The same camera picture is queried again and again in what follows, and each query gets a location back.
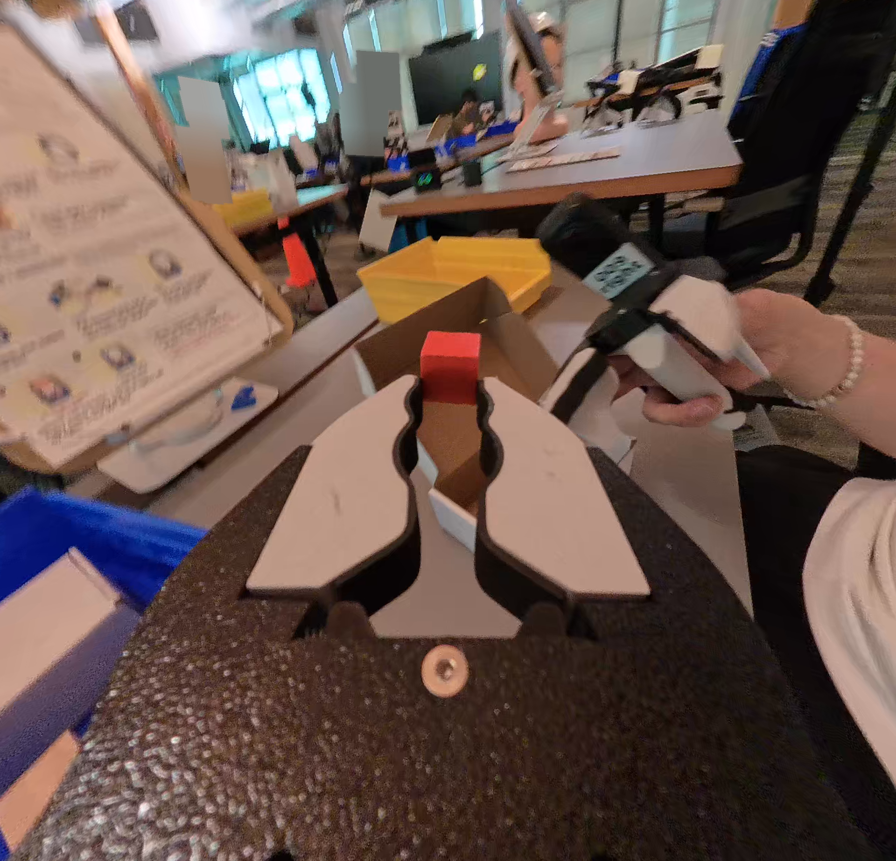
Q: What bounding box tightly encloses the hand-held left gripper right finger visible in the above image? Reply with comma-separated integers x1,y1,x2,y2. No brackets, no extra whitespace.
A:
473,376,652,618

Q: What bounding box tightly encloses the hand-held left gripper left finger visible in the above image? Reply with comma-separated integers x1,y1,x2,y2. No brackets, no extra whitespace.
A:
245,374,426,615

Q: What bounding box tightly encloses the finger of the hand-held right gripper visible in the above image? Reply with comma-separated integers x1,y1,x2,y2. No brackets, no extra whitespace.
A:
540,347,620,430

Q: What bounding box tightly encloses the small red cube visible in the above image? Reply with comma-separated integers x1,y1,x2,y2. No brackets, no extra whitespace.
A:
419,330,483,406

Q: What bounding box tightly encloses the white cardboard mailer box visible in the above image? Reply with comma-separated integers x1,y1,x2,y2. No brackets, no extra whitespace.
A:
0,548,144,799
352,277,639,554

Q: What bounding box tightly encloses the yellow plastic bin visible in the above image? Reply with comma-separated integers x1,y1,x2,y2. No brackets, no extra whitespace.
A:
356,235,554,325

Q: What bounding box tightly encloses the blue plastic bin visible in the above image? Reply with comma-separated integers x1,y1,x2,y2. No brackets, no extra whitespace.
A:
0,486,209,861

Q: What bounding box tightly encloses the person's right forearm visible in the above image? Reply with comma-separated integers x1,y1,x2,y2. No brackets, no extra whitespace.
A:
836,329,896,459

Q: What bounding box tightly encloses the person's right hand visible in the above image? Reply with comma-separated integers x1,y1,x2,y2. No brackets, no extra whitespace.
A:
609,289,863,430

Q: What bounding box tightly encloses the wood edged table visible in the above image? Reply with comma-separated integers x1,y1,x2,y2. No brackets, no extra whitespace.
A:
231,182,351,309
378,109,743,220

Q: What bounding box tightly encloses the black office chair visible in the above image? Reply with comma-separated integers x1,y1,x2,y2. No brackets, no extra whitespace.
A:
700,0,896,292

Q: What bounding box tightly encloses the orange traffic cone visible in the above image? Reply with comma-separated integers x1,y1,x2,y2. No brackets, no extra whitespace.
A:
278,216,318,289

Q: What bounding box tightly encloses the yellow storage bin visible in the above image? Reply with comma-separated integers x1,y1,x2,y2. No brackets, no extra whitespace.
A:
212,189,274,227

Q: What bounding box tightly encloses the person's white shirt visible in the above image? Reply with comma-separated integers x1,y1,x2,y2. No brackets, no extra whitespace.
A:
801,479,896,785

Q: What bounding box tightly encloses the printed instruction board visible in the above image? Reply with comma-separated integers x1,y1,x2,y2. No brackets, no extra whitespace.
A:
0,0,295,475

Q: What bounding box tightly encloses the pearl bracelet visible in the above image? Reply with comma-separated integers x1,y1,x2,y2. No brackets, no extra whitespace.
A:
783,314,866,411

